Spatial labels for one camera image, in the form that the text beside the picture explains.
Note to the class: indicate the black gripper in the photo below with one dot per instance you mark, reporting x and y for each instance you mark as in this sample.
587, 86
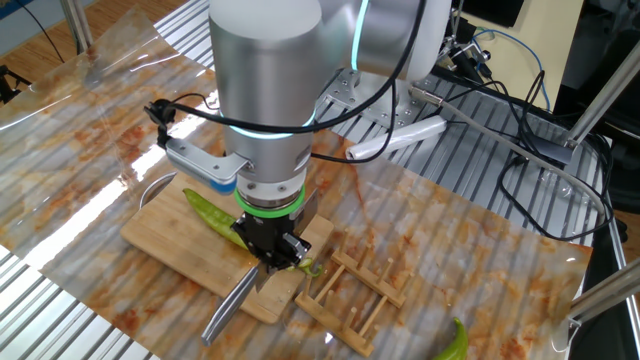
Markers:
265, 232

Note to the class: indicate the steel cleaver knife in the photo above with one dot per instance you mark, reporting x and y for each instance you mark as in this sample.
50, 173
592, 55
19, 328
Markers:
230, 307

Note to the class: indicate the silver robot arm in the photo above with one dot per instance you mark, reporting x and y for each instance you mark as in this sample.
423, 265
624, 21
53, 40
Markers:
270, 75

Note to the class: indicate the long green chili pepper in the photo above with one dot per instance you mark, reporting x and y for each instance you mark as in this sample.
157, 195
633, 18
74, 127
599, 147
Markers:
210, 215

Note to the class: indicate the curved green chili pepper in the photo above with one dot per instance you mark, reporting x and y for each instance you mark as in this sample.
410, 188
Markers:
457, 345

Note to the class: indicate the cut green pepper stem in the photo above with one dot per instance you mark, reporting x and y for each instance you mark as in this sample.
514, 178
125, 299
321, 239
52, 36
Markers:
312, 270

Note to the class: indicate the wooden peg rack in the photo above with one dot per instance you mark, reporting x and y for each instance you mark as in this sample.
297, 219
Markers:
372, 285

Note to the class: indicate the wooden cutting board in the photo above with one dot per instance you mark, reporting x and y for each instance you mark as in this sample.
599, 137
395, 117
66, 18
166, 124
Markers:
165, 235

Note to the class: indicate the white plastic film roll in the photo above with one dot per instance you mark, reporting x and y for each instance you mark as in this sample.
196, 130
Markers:
400, 139

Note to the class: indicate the marble pattern plastic mat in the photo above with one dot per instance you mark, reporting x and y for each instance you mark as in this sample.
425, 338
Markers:
475, 250

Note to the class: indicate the black tripod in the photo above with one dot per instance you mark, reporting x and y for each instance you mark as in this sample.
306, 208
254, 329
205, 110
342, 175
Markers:
7, 82

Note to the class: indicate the beige cabinet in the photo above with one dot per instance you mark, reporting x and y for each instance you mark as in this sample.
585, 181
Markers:
550, 40

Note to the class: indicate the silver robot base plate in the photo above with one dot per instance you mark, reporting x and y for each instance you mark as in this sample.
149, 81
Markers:
360, 95

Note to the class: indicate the aluminium frame post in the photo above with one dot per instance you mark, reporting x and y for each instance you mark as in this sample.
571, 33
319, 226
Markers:
610, 292
605, 95
75, 25

